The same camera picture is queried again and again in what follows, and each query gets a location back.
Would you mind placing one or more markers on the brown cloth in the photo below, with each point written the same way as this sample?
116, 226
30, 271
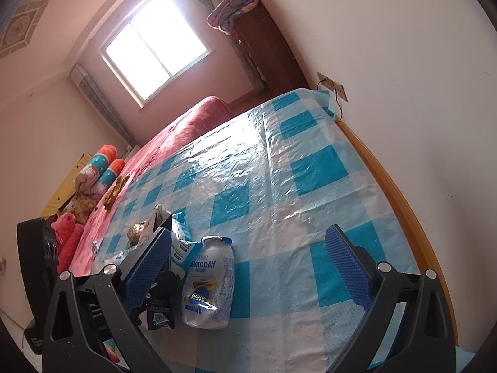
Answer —
114, 192

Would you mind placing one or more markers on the brown wooden cabinet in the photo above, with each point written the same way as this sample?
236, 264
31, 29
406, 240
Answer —
271, 50

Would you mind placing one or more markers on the orange and teal bolster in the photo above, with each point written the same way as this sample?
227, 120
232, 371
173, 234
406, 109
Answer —
105, 155
114, 169

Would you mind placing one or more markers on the white and blue milk carton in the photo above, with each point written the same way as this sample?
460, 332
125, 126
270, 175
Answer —
182, 244

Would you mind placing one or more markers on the small white and blue wrapper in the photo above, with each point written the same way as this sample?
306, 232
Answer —
95, 246

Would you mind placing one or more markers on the small dark-topped carton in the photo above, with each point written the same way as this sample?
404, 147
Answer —
161, 217

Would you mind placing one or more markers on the wall socket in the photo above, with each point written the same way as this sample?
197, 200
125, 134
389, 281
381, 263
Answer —
332, 85

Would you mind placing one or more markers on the folded blanket on cabinet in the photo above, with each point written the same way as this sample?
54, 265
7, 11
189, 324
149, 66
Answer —
233, 7

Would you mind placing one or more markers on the window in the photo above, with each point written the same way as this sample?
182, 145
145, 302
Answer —
155, 50

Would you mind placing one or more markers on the bed with pink blanket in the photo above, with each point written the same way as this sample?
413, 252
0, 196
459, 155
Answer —
174, 136

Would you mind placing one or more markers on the yellow snack packet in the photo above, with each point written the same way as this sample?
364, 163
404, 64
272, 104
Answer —
138, 233

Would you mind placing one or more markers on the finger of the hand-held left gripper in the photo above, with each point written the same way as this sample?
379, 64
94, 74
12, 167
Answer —
144, 306

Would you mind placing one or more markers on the gold floral pillow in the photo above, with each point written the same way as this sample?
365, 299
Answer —
79, 206

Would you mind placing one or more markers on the black snack packet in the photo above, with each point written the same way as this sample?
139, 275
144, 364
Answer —
159, 314

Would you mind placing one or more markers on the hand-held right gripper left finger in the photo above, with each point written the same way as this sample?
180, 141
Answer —
149, 268

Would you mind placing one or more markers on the white plastic bottle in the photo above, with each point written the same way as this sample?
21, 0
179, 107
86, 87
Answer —
209, 279

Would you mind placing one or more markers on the blue checkered tablecloth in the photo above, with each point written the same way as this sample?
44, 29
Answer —
291, 182

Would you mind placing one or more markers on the floral rolled quilt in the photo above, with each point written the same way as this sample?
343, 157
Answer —
87, 180

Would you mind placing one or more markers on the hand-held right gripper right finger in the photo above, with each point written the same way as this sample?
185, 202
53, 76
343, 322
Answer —
347, 268

